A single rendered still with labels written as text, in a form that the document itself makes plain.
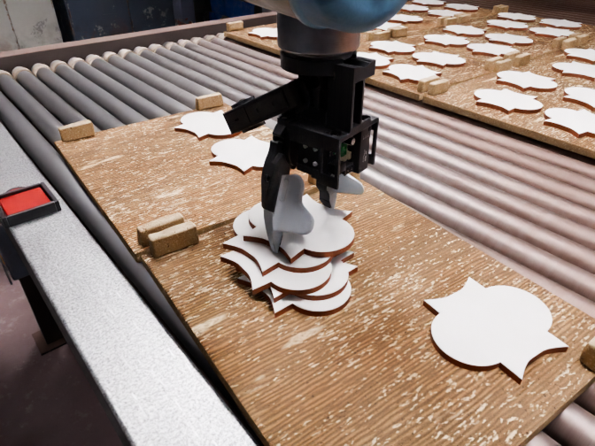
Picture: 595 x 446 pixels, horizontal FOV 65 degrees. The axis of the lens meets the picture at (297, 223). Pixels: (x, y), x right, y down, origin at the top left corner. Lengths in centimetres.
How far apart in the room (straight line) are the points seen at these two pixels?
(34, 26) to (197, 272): 485
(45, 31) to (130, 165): 456
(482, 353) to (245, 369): 22
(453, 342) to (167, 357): 28
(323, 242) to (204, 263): 15
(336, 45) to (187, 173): 42
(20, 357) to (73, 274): 131
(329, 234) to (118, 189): 36
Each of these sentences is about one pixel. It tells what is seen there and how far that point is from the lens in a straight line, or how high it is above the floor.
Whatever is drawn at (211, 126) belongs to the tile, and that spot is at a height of 94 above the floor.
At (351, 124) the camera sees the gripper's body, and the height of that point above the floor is 112.
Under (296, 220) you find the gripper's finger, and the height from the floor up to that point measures 102.
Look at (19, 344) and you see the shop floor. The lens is 198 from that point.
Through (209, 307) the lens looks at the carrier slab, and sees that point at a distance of 52.
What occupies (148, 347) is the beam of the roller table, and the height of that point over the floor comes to 92.
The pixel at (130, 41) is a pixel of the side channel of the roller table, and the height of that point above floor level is 94.
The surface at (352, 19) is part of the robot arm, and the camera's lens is 24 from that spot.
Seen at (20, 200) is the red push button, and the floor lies 93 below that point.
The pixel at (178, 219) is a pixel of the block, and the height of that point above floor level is 96.
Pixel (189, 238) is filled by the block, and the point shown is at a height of 95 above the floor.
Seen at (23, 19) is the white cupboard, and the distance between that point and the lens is 530.
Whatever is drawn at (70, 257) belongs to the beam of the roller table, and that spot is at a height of 92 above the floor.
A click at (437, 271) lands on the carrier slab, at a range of 58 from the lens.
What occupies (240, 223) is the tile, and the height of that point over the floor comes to 97.
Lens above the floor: 129
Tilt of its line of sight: 34 degrees down
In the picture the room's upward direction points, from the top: straight up
